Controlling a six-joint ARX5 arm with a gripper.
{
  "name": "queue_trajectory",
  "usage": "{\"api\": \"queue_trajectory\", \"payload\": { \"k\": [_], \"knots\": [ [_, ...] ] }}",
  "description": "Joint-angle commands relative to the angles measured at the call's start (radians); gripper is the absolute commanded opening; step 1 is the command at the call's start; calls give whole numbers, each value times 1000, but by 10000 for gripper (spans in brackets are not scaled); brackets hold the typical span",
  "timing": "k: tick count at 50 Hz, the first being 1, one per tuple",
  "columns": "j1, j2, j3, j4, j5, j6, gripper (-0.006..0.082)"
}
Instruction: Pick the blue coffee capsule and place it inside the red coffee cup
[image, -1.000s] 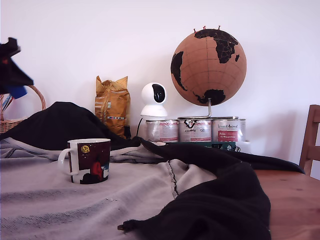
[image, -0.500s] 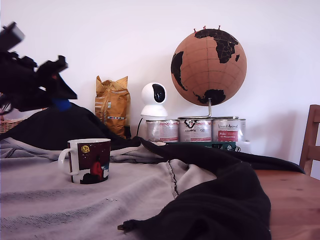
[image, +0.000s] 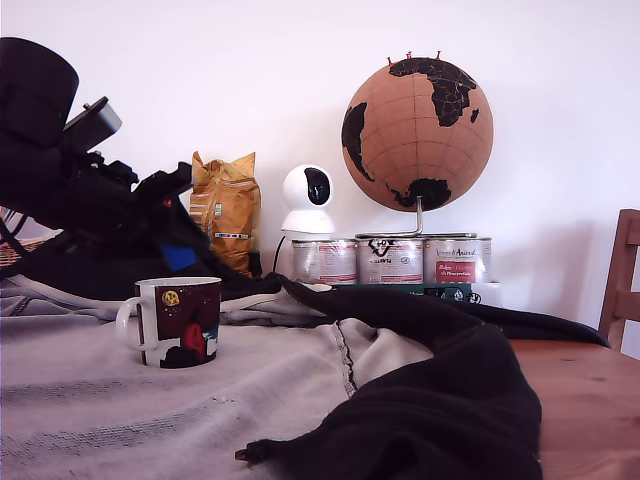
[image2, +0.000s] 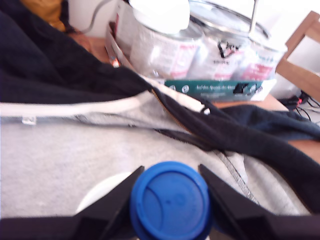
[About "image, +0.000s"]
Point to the metal globe stand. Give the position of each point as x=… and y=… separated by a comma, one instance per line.
x=421, y=217

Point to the dark green box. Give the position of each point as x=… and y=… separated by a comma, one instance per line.
x=445, y=290

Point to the wooden chair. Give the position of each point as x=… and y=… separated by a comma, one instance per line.
x=622, y=300

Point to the black and grey jacket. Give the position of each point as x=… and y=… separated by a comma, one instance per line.
x=425, y=425

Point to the tin can with script label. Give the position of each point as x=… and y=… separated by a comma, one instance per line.
x=457, y=260

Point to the cork globe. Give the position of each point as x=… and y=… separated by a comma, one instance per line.
x=415, y=145

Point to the red illustrated coffee mug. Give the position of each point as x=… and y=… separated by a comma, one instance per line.
x=187, y=325

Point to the yellow paper bag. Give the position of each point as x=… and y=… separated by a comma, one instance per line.
x=232, y=215

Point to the tin can with red label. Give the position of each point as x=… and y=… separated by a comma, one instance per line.
x=325, y=260

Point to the blue coffee capsule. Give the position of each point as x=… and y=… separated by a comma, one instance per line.
x=177, y=257

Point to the tin can with black logo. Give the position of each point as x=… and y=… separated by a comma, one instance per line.
x=391, y=260

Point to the white dome security camera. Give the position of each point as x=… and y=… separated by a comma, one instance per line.
x=304, y=220

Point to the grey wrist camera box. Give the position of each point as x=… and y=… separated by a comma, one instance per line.
x=95, y=122

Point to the small white round object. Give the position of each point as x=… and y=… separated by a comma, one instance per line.
x=321, y=287

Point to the small black adapter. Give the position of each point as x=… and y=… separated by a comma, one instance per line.
x=256, y=265

